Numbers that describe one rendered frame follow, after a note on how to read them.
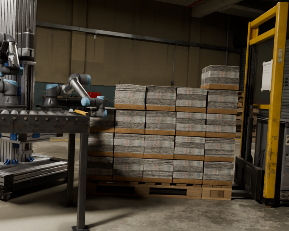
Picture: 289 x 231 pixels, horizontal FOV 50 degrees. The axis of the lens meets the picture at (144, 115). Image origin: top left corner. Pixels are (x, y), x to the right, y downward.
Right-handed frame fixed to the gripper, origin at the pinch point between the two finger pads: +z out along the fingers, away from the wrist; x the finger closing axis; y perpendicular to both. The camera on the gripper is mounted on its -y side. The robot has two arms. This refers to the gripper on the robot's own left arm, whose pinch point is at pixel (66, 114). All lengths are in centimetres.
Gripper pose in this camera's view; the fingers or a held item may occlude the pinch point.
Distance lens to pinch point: 276.3
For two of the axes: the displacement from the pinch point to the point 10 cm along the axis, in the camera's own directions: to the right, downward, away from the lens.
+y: 0.5, -10.0, -0.5
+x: 3.8, 0.7, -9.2
